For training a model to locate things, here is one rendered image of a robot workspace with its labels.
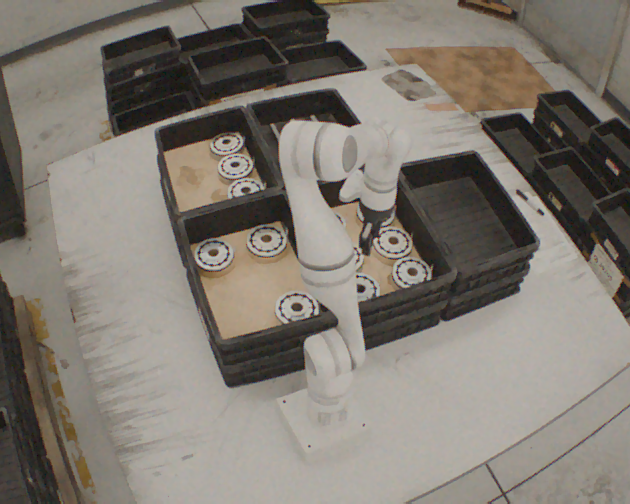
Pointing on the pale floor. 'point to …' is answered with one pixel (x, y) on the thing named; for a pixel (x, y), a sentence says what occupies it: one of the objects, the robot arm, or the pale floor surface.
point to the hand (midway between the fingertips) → (370, 241)
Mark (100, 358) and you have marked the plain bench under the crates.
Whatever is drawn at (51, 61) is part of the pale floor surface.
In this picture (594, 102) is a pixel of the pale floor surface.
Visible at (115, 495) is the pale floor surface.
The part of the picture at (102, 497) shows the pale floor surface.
